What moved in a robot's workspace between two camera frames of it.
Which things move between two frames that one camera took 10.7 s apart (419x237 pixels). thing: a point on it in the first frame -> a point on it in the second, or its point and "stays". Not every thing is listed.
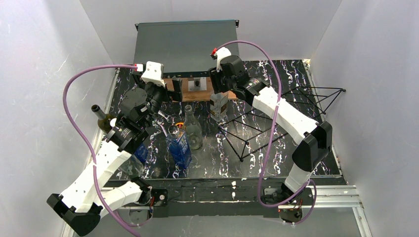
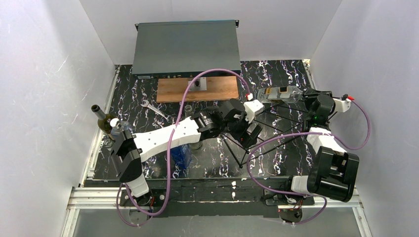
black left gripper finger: (177, 94) -> (249, 140)
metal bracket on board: (198, 84) stays
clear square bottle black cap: (218, 105) -> (285, 94)
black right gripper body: (219, 83) -> (307, 93)
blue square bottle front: (179, 146) stays
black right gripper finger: (216, 80) -> (311, 94)
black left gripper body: (169, 91) -> (248, 131)
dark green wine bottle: (104, 122) stays
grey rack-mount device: (184, 48) stays
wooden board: (194, 96) stays
